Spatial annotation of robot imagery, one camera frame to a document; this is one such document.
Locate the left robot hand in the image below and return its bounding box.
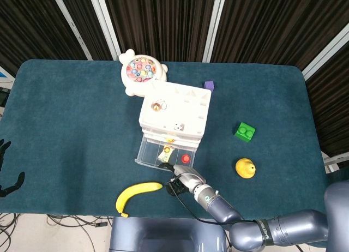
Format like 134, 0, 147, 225
0, 139, 26, 199

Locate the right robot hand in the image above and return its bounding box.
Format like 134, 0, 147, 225
158, 162, 208, 197

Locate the yellow printed packet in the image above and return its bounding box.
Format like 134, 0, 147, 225
158, 144, 173, 161

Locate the clear plastic drawer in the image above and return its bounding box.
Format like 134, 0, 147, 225
134, 134, 197, 169

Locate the dark device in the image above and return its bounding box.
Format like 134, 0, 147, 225
0, 87, 11, 107

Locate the blue-grey robot torso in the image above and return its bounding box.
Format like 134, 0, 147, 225
109, 217, 227, 252

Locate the yellow toy banana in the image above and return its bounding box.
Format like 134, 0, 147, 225
115, 182, 164, 218

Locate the green building block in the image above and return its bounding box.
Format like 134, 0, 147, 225
233, 122, 256, 143

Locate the teal table cloth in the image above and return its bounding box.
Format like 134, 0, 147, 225
0, 58, 335, 222

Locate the blue white board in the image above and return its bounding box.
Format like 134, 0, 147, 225
0, 65, 15, 85

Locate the small gold bell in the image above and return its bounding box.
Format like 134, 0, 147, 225
151, 98, 167, 111

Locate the white fishing game toy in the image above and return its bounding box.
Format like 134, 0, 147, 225
118, 49, 169, 97

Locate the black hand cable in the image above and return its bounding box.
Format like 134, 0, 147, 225
170, 177, 262, 225

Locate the white drawer cabinet frame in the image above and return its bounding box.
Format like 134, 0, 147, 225
139, 80, 213, 149

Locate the black floor cable tangle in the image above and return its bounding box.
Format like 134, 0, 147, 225
46, 213, 113, 252
0, 212, 20, 252

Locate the white frame bar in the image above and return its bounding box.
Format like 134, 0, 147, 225
321, 151, 349, 173

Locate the white aluminium frame post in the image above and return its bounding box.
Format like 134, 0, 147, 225
301, 25, 349, 81
202, 0, 228, 63
87, 0, 121, 61
50, 0, 93, 61

